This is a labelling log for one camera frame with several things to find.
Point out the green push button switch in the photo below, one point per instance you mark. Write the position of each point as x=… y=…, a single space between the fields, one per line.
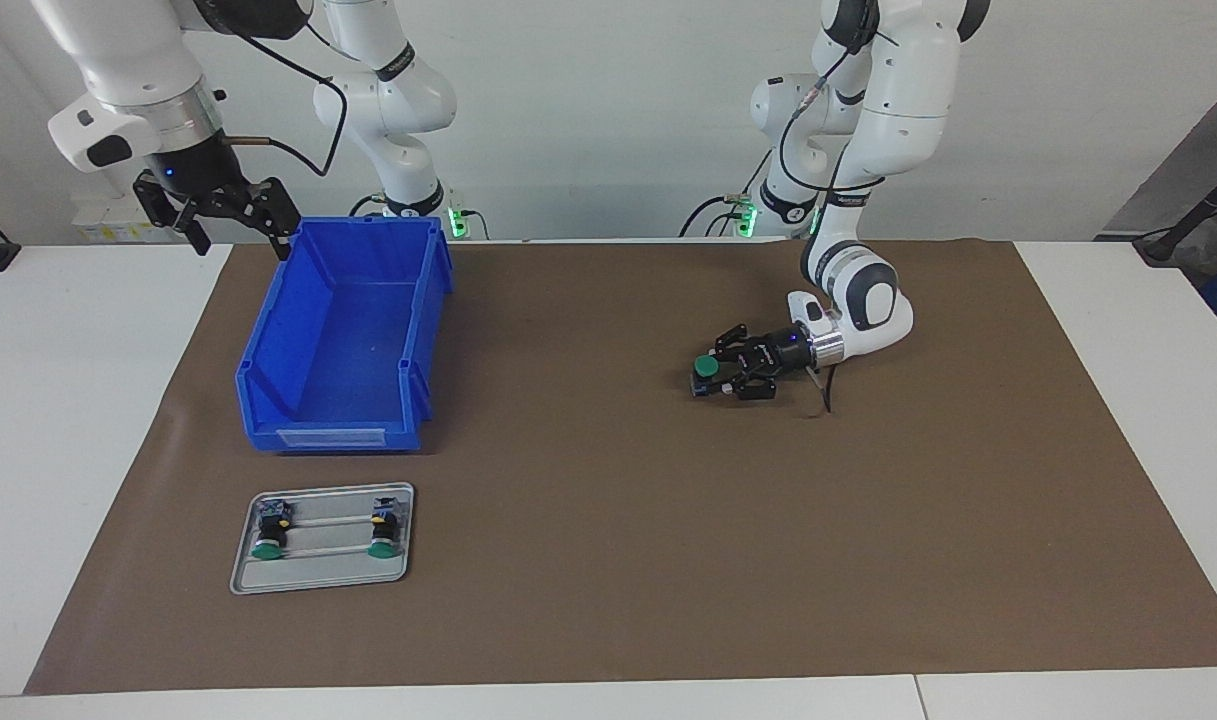
x=384 y=528
x=707 y=367
x=269 y=530

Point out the grey metal tray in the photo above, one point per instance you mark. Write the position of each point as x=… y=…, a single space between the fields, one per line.
x=318 y=575

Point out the black tripod stand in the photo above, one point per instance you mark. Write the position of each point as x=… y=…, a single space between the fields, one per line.
x=1183 y=225

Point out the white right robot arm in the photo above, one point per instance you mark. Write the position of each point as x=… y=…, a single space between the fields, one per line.
x=128 y=50

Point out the white cardboard box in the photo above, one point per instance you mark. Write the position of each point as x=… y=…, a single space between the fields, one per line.
x=98 y=225

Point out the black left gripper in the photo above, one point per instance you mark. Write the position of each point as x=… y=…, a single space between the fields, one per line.
x=788 y=350

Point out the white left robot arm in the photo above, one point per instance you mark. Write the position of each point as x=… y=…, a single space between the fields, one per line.
x=898 y=100

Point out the blue plastic storage bin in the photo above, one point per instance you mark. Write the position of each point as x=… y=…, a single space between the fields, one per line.
x=348 y=330

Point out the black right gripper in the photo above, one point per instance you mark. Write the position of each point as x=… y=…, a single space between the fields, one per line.
x=193 y=170

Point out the brown table mat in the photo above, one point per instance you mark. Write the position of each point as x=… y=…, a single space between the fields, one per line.
x=718 y=540

